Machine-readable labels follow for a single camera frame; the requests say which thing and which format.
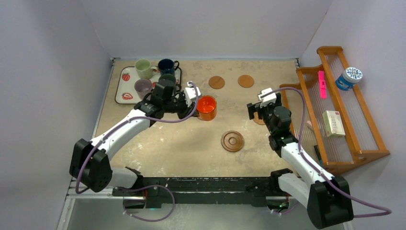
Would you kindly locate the small dark blue object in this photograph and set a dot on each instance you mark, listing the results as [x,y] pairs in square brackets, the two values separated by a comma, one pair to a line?
[318,154]

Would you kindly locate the light wooden coaster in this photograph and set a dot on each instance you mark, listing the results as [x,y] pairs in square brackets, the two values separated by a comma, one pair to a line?
[245,81]
[216,82]

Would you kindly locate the blue jar white lid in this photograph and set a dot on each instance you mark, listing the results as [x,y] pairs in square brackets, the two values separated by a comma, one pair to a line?
[349,78]

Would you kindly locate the white card box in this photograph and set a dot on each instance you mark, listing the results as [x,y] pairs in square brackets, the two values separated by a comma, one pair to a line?
[333,124]

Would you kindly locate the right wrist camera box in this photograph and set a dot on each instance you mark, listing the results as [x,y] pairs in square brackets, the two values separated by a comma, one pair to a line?
[266,97]

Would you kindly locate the wooden tiered rack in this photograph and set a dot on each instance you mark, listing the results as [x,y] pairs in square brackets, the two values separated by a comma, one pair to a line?
[362,142]

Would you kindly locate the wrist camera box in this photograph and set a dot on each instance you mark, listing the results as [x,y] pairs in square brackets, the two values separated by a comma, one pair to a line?
[266,97]
[191,94]

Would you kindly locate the navy blue mug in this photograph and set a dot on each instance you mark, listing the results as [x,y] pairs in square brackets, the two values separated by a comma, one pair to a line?
[168,66]

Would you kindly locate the purple mug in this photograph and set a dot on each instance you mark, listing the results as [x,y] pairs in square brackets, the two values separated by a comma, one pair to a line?
[143,87]

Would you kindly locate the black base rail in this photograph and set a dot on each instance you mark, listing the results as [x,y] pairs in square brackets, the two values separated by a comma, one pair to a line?
[254,191]

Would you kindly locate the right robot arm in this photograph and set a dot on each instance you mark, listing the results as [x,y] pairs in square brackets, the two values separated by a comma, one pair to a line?
[311,186]

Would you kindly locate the pink marker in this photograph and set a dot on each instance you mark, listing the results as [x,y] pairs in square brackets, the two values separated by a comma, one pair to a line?
[322,85]

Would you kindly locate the orange mug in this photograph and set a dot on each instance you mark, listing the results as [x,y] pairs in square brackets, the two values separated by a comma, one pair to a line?
[206,108]

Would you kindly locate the small pink eraser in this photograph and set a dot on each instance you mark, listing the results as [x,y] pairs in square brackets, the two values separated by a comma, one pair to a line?
[309,125]

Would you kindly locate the pale green mug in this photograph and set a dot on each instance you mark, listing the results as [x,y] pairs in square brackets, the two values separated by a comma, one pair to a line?
[144,69]

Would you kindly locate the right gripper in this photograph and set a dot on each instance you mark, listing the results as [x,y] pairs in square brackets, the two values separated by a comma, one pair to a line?
[256,107]

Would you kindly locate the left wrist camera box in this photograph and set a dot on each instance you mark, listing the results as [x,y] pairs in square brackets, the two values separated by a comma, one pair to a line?
[191,94]

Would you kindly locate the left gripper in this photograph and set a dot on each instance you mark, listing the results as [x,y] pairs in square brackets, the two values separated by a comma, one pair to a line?
[186,108]

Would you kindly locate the dark brown wooden coaster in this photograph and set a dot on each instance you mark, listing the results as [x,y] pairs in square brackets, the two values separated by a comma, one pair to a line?
[232,141]

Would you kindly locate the strawberry print tray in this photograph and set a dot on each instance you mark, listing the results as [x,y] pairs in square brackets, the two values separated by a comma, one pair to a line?
[126,92]

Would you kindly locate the dark green mug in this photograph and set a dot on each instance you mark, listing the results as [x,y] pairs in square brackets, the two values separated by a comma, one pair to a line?
[168,77]

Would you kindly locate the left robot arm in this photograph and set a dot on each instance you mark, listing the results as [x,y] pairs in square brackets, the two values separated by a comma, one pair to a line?
[90,163]

